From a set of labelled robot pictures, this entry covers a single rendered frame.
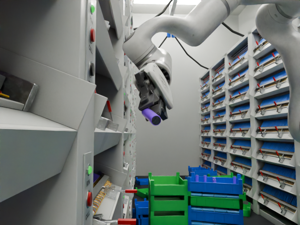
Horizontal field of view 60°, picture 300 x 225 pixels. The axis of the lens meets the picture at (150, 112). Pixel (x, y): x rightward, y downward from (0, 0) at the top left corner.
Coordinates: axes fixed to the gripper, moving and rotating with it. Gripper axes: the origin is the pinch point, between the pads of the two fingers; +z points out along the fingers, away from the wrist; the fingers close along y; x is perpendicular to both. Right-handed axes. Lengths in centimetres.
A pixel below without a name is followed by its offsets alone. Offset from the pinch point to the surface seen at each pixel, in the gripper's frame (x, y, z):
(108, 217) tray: 21.3, 17.8, 4.7
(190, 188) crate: 28, 82, -68
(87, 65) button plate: -1.8, -14.7, 17.1
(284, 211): -12, 160, -99
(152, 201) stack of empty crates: 45, 69, -55
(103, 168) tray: 36, 24, -28
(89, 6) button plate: -4.5, -19.9, 12.8
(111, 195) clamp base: 27.6, 22.8, -9.6
